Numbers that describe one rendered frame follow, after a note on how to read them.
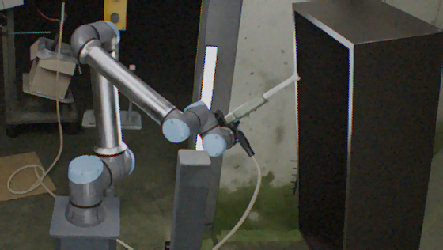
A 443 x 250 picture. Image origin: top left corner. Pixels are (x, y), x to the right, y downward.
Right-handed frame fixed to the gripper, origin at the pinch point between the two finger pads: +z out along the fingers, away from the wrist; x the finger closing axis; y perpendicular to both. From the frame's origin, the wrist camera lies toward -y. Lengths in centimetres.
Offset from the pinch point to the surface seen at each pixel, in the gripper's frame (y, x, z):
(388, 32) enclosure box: 3, 77, -34
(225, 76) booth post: -24, -6, 52
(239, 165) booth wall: 22, -35, 69
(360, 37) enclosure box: -1, 68, -41
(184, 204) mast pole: 6, 34, -146
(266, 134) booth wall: 16, -11, 71
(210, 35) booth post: -45, 2, 43
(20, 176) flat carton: -55, -186, 78
